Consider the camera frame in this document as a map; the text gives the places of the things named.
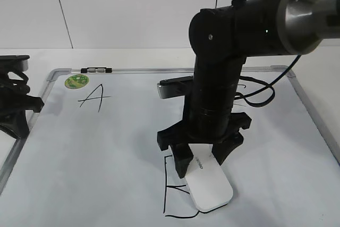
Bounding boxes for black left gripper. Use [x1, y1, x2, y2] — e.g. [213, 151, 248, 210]
[1, 78, 44, 138]

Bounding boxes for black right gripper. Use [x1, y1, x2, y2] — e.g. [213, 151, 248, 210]
[157, 112, 251, 179]

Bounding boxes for white board eraser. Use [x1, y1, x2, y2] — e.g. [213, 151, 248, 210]
[184, 144, 234, 213]

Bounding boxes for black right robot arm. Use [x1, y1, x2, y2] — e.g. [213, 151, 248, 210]
[157, 0, 339, 178]

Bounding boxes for round green magnet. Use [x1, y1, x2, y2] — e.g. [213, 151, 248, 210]
[64, 74, 89, 89]

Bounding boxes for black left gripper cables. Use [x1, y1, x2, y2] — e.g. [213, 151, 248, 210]
[5, 69, 31, 95]

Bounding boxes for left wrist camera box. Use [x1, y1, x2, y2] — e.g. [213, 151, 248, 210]
[1, 55, 30, 72]

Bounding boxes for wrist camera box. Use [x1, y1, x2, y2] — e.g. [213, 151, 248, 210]
[157, 76, 193, 99]
[1, 55, 30, 72]

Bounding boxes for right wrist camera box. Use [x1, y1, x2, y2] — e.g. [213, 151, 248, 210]
[157, 76, 193, 99]

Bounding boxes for white board with grey frame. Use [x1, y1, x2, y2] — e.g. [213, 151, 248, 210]
[1, 71, 339, 226]

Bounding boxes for black and silver frame clip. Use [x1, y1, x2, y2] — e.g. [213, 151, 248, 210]
[80, 67, 113, 73]

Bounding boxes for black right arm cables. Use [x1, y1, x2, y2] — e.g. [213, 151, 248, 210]
[212, 0, 303, 108]

